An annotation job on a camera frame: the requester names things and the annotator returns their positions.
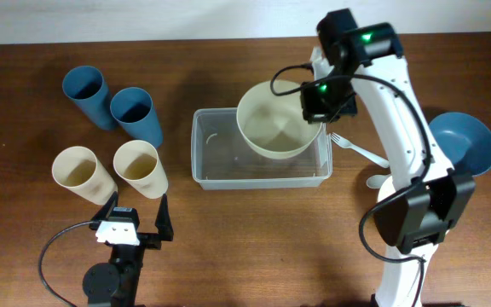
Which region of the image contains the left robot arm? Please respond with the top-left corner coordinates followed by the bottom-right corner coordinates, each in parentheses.
top-left (83, 193), bottom-right (174, 306)

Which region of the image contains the cream cup right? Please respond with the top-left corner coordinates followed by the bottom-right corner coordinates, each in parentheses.
top-left (113, 140), bottom-right (169, 199)

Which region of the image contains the blue cup rear left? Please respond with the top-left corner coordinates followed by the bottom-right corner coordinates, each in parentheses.
top-left (62, 66), bottom-right (118, 130)

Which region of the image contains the clear plastic container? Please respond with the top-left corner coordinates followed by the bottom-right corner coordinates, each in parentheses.
top-left (191, 107), bottom-right (332, 190)

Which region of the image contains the blue cup right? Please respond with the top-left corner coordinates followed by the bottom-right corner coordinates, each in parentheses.
top-left (110, 87), bottom-right (164, 148)

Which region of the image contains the cream bowl front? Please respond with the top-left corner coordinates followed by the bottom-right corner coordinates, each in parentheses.
top-left (377, 177), bottom-right (396, 203)

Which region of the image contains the cream bowl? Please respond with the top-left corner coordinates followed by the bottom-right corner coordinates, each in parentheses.
top-left (236, 80), bottom-right (323, 159)
top-left (377, 177), bottom-right (396, 203)

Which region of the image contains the cream cup left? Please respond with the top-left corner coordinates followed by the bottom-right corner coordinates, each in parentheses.
top-left (51, 146), bottom-right (118, 206)

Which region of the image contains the white plastic fork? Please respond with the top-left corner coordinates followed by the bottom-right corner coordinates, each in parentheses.
top-left (330, 132), bottom-right (390, 169)

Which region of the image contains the white plastic spoon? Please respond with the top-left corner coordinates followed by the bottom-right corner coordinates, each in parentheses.
top-left (366, 175), bottom-right (390, 189)

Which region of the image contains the blue cup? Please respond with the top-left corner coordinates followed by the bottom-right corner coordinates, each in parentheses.
top-left (62, 66), bottom-right (118, 130)
top-left (110, 87), bottom-right (164, 148)

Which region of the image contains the cream cup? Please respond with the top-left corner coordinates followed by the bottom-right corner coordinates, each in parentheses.
top-left (51, 146), bottom-right (118, 206)
top-left (113, 140), bottom-right (169, 199)

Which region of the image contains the blue bowl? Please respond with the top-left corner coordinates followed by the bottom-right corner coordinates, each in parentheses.
top-left (429, 112), bottom-right (491, 177)

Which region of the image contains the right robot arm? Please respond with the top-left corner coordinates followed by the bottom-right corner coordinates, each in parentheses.
top-left (300, 9), bottom-right (476, 306)

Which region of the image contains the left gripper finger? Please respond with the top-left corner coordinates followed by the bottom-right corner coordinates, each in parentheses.
top-left (155, 194), bottom-right (173, 235)
top-left (93, 192), bottom-right (118, 221)

